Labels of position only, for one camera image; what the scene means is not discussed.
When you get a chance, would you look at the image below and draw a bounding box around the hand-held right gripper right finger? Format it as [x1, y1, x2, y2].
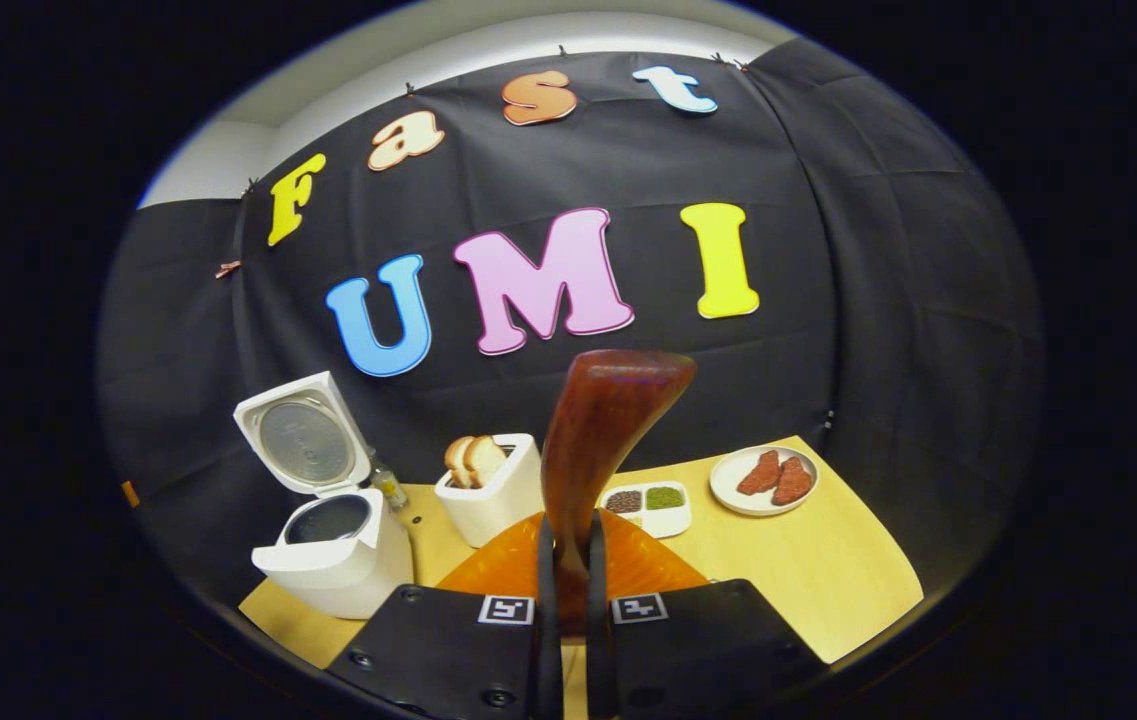
[583, 510, 829, 720]

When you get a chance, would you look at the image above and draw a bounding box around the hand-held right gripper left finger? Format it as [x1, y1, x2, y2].
[328, 510, 565, 720]

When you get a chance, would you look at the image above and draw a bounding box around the white rice cooker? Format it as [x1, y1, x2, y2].
[233, 372, 416, 619]

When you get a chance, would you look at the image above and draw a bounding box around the brown wooden spoon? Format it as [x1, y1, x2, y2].
[540, 350, 697, 641]

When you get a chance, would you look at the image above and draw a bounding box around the white divided bean dish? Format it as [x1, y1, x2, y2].
[600, 482, 693, 539]

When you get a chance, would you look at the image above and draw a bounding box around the white toaster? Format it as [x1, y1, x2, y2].
[435, 433, 546, 548]

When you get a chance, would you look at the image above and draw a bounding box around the round white plate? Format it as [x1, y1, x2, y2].
[709, 445, 820, 517]

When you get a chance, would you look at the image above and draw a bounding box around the clear glass bottle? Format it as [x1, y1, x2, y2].
[368, 455, 409, 511]

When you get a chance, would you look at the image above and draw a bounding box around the red meat piece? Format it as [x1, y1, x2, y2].
[771, 457, 815, 506]
[736, 450, 782, 496]

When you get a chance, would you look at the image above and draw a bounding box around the black backdrop cloth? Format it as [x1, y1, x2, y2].
[96, 38, 1044, 641]

